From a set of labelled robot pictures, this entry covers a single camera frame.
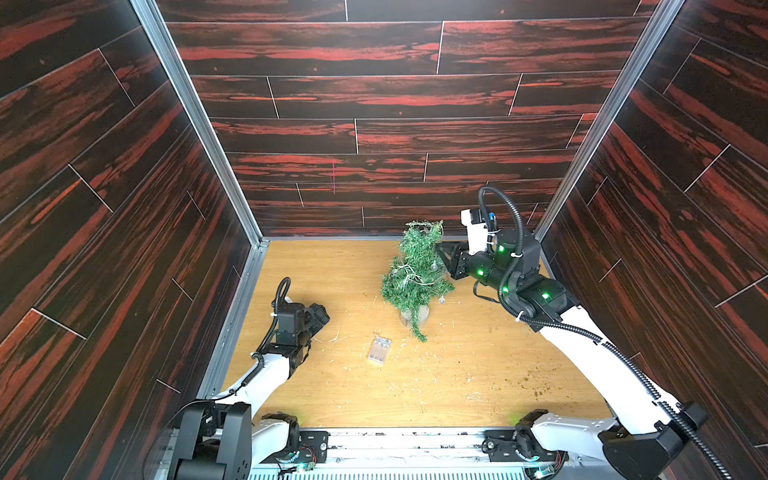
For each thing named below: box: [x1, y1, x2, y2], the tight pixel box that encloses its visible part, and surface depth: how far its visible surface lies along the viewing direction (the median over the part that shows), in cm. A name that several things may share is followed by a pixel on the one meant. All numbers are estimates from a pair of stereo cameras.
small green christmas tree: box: [381, 221, 455, 343], surface depth 76 cm
